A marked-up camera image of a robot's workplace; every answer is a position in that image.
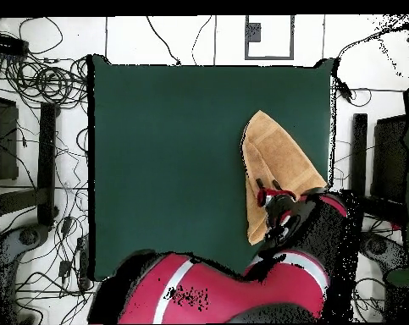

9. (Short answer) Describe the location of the dark green table cloth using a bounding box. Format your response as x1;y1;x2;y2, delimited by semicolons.
87;53;337;282

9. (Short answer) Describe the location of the tangle of black cables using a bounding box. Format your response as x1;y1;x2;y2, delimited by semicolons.
0;53;90;109

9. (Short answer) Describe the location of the black stand frame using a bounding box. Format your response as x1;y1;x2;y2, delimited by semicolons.
0;102;59;227
346;113;408;233

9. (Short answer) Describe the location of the black box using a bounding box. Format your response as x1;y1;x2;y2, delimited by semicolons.
0;96;19;181
371;115;408;204

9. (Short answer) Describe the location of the tan terry towel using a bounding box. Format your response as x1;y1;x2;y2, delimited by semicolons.
240;109;328;246

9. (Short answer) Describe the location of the black power strip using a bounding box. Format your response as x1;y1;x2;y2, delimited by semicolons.
0;32;30;57

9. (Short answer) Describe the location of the grey office chair base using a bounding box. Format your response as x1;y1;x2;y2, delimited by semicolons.
359;230;409;272
0;224;51;324

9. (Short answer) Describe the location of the grey floor hatch frame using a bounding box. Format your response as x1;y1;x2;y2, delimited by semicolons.
244;14;296;61

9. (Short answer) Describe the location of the black cable with plug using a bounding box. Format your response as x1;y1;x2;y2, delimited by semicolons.
145;15;182;66

